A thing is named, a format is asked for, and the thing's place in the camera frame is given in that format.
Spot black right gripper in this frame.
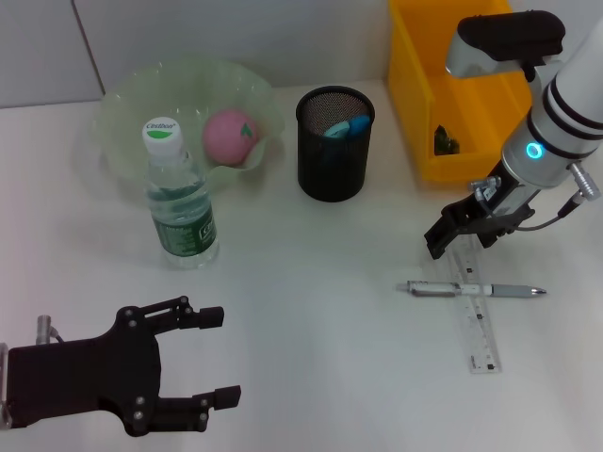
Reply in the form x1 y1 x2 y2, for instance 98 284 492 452
423 164 543 261

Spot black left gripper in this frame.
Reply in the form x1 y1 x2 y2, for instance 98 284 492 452
7 296 242 438

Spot grey white pen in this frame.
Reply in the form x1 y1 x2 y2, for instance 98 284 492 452
394 280 549 299

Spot transparent plastic ruler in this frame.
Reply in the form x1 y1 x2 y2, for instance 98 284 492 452
442 234 503 376

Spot green plastic wrapper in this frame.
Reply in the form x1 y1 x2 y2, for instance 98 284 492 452
432 124 461 156

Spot clear water bottle green label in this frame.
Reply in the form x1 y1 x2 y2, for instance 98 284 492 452
141 116 221 271

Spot blue scissors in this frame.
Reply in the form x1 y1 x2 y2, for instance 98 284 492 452
322 115 372 161

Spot pink toy peach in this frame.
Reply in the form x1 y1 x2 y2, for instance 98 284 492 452
201 108 262 166

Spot black mesh pen holder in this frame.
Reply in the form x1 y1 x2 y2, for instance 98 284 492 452
295 85 377 203

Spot green glass fruit plate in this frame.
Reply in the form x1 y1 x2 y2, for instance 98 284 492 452
93 54 286 187

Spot yellow plastic bin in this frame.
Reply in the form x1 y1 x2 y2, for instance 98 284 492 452
387 0 536 184

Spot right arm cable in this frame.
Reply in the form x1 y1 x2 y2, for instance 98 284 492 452
470 162 602 232

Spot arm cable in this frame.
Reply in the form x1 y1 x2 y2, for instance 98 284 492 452
36 314 66 346
470 162 602 232

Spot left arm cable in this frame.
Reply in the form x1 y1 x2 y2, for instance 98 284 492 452
36 314 66 346

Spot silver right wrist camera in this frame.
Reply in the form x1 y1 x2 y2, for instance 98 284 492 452
445 9 566 79

